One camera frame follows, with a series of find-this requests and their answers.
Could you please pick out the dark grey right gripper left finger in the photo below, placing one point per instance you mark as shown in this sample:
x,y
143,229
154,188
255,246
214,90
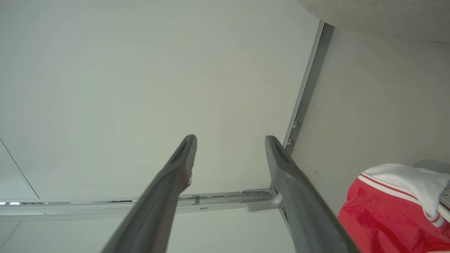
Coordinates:
x,y
165,196

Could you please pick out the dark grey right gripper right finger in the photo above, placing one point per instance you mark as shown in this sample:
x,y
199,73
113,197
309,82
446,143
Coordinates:
x,y
302,207

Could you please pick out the red and white garment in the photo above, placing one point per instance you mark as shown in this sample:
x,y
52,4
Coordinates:
x,y
379,225

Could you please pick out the grey metal strip with screws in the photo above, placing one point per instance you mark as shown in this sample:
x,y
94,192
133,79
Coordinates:
x,y
309,88

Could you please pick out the grey metal rail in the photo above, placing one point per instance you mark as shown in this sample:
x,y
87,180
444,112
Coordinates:
x,y
88,207

